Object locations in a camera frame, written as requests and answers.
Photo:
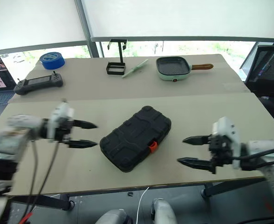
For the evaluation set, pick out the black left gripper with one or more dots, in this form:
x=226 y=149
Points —
x=63 y=130

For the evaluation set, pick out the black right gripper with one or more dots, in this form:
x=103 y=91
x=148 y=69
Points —
x=221 y=149

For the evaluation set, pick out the black plastic tool case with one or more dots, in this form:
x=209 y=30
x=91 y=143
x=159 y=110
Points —
x=132 y=137

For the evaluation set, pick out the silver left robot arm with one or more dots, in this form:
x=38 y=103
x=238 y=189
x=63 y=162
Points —
x=18 y=133

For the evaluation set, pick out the dark table leg foot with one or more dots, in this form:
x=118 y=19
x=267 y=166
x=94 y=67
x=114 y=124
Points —
x=232 y=187
x=48 y=201

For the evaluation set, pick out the dark grey handheld controller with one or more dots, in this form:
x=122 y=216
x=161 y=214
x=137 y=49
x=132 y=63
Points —
x=36 y=84

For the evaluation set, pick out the grey rounded robot leg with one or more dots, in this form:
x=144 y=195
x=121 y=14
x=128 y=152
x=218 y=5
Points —
x=163 y=212
x=112 y=217

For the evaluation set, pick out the blue tape roll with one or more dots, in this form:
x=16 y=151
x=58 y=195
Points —
x=52 y=60

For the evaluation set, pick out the pale green spatula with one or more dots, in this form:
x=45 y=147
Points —
x=134 y=68

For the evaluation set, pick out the green electric frying pan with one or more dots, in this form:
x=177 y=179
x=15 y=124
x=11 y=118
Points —
x=173 y=68

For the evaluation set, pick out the black metal hanger stand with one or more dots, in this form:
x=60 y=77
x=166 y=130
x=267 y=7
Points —
x=120 y=53

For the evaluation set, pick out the black mesh office chair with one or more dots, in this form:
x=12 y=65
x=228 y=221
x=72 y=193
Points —
x=267 y=70

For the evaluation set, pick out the white roller blind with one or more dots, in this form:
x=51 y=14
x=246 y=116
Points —
x=34 y=21
x=181 y=16

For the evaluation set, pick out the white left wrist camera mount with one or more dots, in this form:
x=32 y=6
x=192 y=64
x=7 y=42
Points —
x=57 y=114

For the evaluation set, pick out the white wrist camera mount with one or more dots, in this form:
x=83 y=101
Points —
x=228 y=129
x=57 y=114

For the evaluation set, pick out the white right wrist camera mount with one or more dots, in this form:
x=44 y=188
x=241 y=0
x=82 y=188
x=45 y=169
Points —
x=228 y=129

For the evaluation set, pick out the grey window frame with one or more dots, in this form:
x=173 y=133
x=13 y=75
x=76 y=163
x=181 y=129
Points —
x=83 y=23

